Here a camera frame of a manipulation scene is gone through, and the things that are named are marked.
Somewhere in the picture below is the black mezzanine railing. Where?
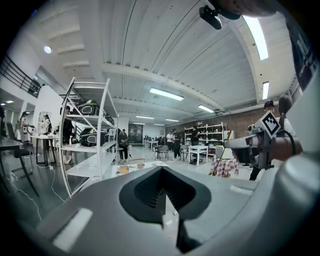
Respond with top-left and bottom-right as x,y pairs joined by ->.
0,54 -> 42,99

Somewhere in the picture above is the geometric patterned tablecloth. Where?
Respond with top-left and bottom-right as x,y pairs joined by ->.
111,161 -> 180,216

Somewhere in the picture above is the black head-worn camera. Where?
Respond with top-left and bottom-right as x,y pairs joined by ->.
198,4 -> 223,31

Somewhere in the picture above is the white floor cable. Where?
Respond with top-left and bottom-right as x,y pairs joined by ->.
48,163 -> 67,202

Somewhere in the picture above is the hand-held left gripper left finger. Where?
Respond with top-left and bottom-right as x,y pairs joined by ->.
37,165 -> 177,256

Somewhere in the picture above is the white metal shelf rack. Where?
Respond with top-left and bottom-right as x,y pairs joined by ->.
58,76 -> 120,199

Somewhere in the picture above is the person's right forearm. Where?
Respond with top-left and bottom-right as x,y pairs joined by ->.
271,136 -> 304,161

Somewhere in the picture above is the red white checkered cloth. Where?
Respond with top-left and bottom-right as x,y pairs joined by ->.
211,157 -> 240,179

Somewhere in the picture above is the ceiling light panel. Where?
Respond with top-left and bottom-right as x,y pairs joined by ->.
262,81 -> 271,101
242,14 -> 269,61
197,104 -> 216,114
149,87 -> 185,102

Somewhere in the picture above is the black chair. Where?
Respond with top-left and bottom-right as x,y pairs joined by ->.
6,121 -> 35,176

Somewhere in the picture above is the small white table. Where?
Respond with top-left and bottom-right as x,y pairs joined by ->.
187,145 -> 210,167

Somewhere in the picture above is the white storage shelf unit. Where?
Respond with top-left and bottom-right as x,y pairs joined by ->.
184,121 -> 228,151

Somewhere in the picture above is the grey chair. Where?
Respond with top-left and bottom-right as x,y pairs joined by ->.
179,144 -> 190,162
153,144 -> 170,161

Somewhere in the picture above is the white box appliance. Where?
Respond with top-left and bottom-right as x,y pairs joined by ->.
215,145 -> 235,161

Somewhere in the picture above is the white work table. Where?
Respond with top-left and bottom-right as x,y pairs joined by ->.
29,133 -> 61,167

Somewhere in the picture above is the black metal table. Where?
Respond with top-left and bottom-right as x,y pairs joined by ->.
0,136 -> 40,198

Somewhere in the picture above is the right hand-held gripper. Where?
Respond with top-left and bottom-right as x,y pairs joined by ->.
223,109 -> 283,171

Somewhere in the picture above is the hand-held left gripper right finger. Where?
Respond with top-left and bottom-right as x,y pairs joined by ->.
162,166 -> 260,254

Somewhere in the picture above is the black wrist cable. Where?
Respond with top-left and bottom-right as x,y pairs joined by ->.
276,129 -> 297,157

